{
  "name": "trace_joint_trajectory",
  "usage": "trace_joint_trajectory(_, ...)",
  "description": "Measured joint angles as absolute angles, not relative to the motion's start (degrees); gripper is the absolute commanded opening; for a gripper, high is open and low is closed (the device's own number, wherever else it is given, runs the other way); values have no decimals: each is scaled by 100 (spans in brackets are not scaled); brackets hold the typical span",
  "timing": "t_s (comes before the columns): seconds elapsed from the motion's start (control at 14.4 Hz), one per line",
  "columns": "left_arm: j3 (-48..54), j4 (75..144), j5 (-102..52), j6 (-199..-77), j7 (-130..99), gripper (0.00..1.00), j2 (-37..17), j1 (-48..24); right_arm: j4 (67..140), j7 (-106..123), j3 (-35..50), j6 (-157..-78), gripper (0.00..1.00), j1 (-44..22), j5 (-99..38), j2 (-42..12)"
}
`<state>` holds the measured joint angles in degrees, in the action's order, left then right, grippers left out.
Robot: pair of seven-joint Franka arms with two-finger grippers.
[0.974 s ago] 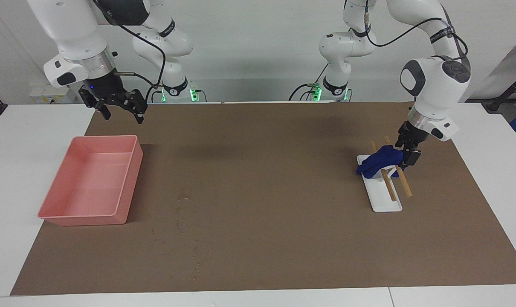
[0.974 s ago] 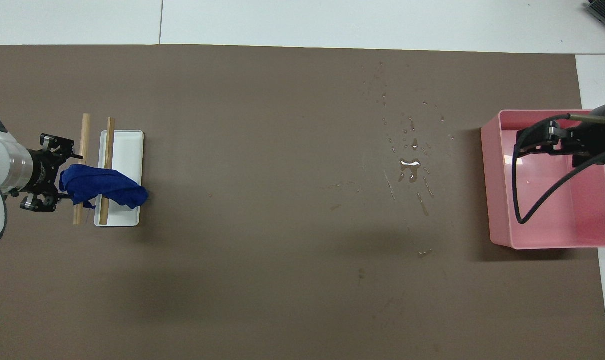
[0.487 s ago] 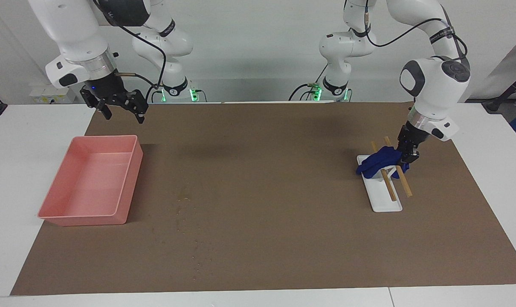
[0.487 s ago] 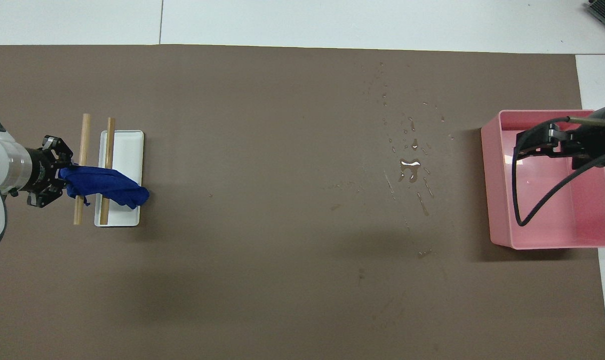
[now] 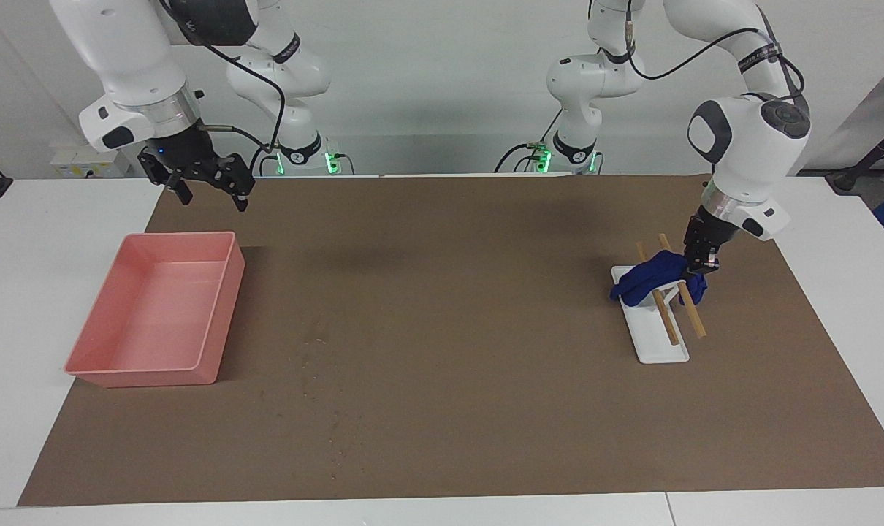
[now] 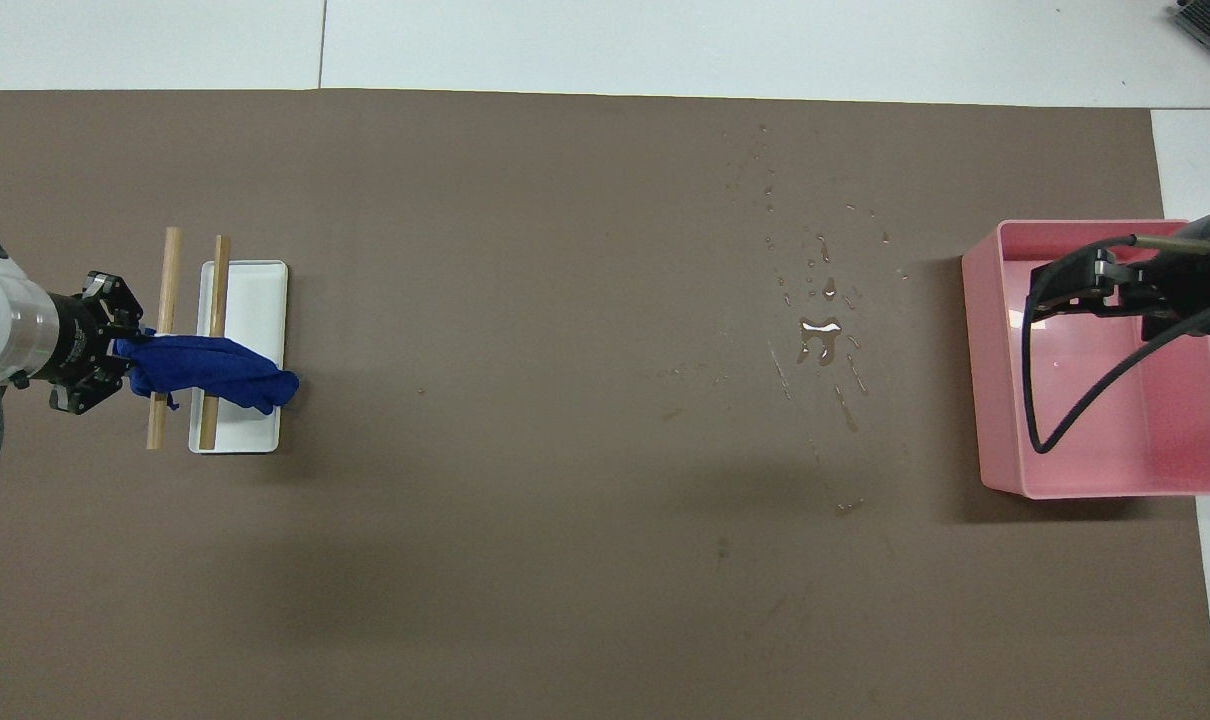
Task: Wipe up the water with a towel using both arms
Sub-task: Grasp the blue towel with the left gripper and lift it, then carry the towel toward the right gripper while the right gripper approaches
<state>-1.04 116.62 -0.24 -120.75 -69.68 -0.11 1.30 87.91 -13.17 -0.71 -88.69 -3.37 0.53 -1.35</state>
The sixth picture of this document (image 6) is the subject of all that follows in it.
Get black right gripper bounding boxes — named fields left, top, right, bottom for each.
left=1031, top=245, right=1210, bottom=343

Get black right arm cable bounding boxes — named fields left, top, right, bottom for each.
left=1023, top=235, right=1210, bottom=454

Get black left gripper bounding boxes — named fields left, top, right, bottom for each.
left=49, top=270, right=148, bottom=417

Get pink plastic bin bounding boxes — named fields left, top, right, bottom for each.
left=961, top=219, right=1210, bottom=500

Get blue cloth towel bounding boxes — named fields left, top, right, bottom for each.
left=115, top=333, right=301, bottom=417

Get white towel rack base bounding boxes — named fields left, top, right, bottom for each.
left=188, top=260, right=290, bottom=455

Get wooden rack rod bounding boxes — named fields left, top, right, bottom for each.
left=199, top=235, right=232, bottom=451
left=147, top=227, right=183, bottom=451

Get spilled water drops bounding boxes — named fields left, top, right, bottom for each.
left=720, top=120, right=911, bottom=516

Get brown table mat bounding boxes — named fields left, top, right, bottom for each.
left=0, top=88, right=1210, bottom=720

